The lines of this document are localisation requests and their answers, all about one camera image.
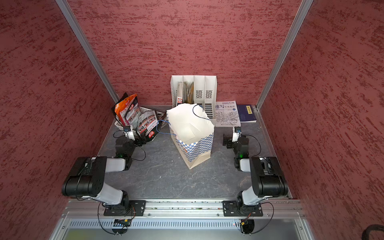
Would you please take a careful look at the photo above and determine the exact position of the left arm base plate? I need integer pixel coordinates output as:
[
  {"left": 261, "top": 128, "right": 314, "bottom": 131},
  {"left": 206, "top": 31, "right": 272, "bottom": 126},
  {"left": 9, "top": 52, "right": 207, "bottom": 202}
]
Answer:
[{"left": 103, "top": 200, "right": 147, "bottom": 217}]

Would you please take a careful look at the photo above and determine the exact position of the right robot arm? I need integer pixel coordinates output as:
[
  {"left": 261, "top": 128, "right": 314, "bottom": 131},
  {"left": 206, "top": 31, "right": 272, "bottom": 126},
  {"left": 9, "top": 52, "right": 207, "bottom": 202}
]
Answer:
[{"left": 223, "top": 134, "right": 289, "bottom": 217}]

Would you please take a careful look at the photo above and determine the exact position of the white blue checkered paper bag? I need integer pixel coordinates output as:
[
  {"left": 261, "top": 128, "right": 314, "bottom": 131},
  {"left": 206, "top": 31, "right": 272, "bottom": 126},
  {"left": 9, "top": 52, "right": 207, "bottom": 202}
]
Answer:
[{"left": 166, "top": 104, "right": 215, "bottom": 169}]

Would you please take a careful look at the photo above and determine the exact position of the white file organizer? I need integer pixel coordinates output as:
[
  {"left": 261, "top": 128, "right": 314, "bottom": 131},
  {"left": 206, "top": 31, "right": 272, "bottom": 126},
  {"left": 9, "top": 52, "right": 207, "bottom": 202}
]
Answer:
[{"left": 171, "top": 75, "right": 217, "bottom": 125}]

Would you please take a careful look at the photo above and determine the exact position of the book in organizer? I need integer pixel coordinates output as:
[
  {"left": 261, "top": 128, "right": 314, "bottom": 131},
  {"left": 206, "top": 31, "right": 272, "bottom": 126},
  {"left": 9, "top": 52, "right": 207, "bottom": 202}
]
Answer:
[{"left": 176, "top": 82, "right": 184, "bottom": 106}]

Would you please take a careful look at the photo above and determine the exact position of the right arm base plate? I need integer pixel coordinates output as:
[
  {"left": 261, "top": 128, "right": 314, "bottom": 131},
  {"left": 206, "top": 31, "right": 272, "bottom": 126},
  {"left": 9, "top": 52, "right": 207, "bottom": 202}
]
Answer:
[{"left": 222, "top": 201, "right": 263, "bottom": 217}]

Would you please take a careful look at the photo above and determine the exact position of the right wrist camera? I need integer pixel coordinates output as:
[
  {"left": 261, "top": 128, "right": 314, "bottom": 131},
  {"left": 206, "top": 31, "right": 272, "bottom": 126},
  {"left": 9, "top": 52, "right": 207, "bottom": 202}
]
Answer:
[{"left": 232, "top": 127, "right": 242, "bottom": 142}]

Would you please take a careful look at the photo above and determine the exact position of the orange condiment packet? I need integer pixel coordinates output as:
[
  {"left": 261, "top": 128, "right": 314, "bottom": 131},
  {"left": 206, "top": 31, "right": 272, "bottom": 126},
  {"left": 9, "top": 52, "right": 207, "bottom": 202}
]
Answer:
[{"left": 115, "top": 94, "right": 140, "bottom": 128}]

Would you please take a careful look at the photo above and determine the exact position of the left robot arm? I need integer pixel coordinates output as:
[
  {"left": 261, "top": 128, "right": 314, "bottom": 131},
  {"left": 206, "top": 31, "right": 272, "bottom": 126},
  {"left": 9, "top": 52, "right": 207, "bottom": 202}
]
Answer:
[{"left": 62, "top": 137, "right": 146, "bottom": 218}]

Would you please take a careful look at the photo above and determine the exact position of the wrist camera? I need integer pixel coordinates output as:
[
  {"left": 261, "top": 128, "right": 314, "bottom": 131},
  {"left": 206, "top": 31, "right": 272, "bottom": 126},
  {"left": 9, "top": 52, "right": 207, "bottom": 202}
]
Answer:
[
  {"left": 123, "top": 125, "right": 135, "bottom": 141},
  {"left": 232, "top": 127, "right": 242, "bottom": 142}
]

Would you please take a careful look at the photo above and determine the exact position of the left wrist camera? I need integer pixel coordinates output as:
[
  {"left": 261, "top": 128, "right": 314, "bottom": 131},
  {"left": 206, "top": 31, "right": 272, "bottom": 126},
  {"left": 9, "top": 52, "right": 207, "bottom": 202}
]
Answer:
[{"left": 123, "top": 125, "right": 135, "bottom": 141}]

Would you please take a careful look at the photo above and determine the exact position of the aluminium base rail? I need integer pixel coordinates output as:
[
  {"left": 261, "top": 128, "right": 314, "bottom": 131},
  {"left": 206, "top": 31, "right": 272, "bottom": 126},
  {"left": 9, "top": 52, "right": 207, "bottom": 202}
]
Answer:
[{"left": 61, "top": 198, "right": 307, "bottom": 220}]

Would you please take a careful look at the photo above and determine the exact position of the brown folder in organizer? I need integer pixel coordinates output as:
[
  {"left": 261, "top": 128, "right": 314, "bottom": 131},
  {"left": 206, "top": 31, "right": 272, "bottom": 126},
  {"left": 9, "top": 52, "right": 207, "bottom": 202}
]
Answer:
[{"left": 183, "top": 82, "right": 194, "bottom": 104}]

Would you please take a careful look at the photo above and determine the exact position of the dark blue book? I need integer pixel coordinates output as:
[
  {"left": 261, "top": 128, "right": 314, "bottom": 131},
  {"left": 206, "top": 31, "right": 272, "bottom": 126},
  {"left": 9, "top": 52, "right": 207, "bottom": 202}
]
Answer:
[{"left": 237, "top": 105, "right": 257, "bottom": 123}]

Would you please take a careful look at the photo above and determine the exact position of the white plastic basket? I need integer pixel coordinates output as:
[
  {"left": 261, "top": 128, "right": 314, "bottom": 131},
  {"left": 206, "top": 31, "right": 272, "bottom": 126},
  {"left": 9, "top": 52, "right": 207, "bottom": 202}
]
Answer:
[{"left": 114, "top": 105, "right": 165, "bottom": 133}]

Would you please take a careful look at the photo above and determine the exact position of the white illustrated book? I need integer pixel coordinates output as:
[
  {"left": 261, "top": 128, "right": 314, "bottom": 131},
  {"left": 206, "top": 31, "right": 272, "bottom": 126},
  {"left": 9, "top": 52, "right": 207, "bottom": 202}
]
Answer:
[{"left": 215, "top": 101, "right": 241, "bottom": 127}]

